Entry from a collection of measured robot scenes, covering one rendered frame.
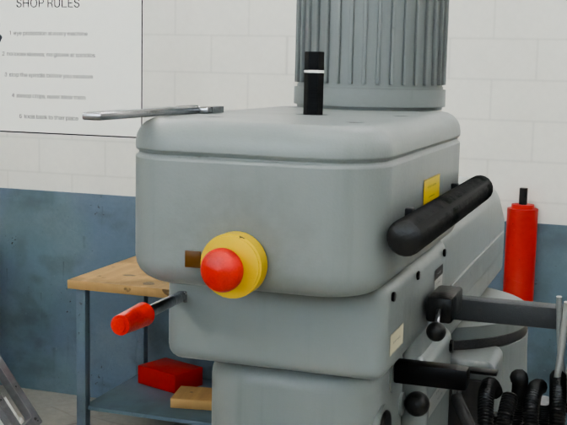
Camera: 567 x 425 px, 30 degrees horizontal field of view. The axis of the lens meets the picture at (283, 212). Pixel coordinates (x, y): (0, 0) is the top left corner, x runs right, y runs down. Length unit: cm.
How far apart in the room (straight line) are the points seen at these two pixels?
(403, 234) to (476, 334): 68
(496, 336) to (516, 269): 363
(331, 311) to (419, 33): 43
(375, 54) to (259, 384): 44
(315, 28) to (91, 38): 478
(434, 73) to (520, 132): 401
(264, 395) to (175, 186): 27
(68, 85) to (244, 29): 111
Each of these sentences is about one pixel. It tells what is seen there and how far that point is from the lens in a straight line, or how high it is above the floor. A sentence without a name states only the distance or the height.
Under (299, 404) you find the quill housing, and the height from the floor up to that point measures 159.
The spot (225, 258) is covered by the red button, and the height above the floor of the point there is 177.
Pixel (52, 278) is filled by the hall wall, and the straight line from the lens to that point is 634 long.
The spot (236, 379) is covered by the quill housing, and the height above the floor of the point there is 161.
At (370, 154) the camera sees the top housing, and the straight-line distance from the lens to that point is 96.
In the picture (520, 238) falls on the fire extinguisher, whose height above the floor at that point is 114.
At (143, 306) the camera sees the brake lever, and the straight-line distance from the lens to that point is 103.
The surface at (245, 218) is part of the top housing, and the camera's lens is 97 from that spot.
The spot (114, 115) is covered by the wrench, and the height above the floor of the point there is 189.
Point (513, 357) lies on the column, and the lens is 171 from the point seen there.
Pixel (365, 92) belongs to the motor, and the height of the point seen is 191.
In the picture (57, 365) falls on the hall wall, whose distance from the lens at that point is 645.
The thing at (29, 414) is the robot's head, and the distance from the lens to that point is 97.
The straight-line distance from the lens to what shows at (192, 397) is 542.
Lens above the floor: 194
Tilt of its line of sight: 8 degrees down
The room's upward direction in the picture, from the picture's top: 1 degrees clockwise
